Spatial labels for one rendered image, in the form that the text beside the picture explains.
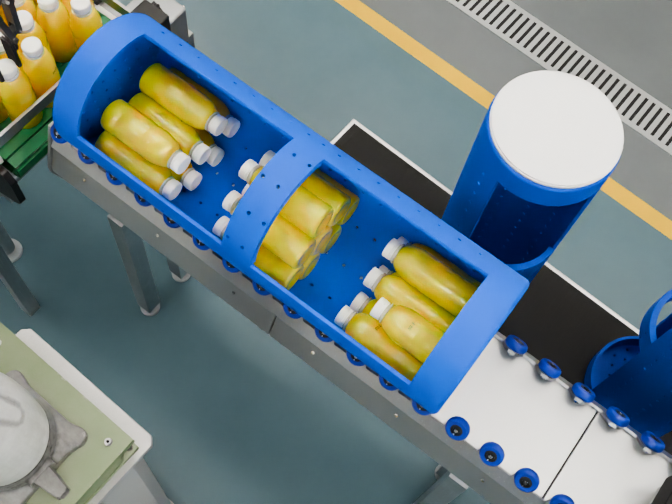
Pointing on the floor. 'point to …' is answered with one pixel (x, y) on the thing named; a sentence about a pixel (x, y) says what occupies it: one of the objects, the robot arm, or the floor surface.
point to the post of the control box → (16, 285)
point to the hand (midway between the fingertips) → (2, 60)
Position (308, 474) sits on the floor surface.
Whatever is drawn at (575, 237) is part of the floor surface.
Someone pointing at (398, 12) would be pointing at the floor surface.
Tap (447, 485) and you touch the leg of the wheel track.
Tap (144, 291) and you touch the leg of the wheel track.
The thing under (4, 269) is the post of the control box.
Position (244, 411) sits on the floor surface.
